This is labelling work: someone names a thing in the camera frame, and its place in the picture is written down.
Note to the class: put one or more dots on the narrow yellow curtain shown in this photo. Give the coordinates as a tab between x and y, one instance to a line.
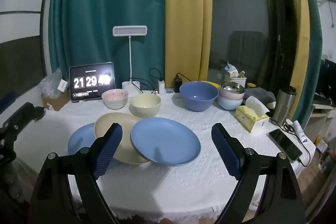
299	29

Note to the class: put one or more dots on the narrow green curtain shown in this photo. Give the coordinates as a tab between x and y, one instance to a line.
315	43

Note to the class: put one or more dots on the cardboard box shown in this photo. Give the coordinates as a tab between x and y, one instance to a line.
53	103

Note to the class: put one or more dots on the wide green curtain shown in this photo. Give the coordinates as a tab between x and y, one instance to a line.
105	3

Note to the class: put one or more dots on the yellow tissue box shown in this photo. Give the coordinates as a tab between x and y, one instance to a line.
249	119

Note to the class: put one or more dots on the pink dotted bowl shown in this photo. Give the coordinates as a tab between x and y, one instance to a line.
115	100

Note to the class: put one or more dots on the tablet showing clock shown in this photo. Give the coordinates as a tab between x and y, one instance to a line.
92	82

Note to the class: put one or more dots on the stainless steel tumbler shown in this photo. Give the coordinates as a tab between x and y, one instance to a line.
283	106

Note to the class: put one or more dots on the white woven basket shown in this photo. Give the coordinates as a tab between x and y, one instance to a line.
237	81

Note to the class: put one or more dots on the beige plate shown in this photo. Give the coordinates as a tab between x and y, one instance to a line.
123	121

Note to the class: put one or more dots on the blue plate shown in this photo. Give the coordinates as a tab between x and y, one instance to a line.
81	140
168	142

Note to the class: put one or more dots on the grey cloth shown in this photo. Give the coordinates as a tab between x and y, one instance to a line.
262	94

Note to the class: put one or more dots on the blue and white packet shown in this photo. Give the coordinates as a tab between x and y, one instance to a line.
230	67

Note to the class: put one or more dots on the light blue bowl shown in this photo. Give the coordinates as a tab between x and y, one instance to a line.
229	104

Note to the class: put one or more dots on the dark glass sliding door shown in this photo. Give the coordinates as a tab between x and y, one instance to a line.
236	16

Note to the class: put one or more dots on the white desk lamp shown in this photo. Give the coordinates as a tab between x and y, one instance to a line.
130	31

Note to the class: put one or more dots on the black monitor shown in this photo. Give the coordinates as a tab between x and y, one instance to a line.
329	77

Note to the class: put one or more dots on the white side desk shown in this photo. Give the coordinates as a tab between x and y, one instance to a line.
321	119

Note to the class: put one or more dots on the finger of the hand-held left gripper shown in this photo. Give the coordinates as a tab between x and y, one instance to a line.
26	113

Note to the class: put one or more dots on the plain pink bowl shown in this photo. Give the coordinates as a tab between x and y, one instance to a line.
231	96

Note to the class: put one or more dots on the clear plastic bag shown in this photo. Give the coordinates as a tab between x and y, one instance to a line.
51	82

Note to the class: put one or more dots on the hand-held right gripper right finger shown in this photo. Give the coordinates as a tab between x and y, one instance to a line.
225	153

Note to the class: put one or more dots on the wide yellow curtain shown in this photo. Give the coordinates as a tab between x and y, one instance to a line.
186	16

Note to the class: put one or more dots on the white tube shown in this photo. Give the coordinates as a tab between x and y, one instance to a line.
300	132

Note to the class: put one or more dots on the yellow packet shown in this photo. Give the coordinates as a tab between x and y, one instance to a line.
213	83

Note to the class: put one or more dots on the black charger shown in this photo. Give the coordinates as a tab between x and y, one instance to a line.
178	85

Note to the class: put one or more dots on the black smartphone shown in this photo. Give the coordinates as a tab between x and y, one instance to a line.
284	145

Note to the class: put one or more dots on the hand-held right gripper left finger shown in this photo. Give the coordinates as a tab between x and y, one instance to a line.
109	150

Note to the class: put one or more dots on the beige bowl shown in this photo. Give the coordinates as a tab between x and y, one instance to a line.
145	108

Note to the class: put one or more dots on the white charger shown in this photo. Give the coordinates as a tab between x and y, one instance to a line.
161	86

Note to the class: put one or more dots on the large blue bowl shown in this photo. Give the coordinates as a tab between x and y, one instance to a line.
198	100

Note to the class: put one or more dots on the white power strip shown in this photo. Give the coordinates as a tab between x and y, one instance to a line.
170	91

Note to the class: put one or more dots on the white tissue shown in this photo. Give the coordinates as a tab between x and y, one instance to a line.
256	104

